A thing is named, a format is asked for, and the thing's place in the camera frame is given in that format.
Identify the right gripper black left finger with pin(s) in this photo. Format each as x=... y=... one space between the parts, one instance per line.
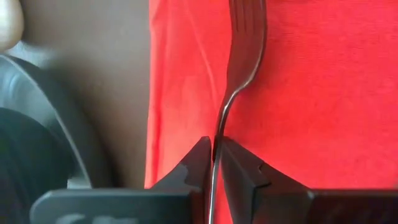
x=174 y=205

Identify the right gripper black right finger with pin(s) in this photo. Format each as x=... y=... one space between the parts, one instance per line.
x=280 y=208

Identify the red napkin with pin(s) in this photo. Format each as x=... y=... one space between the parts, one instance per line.
x=326 y=93

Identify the black plate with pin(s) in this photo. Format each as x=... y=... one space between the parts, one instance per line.
x=46 y=102

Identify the dark metal fork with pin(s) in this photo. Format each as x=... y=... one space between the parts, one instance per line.
x=245 y=46

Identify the white ceramic mug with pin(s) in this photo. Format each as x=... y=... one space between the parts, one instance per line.
x=9 y=25

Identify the brown plastic tray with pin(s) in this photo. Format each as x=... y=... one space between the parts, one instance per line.
x=109 y=77

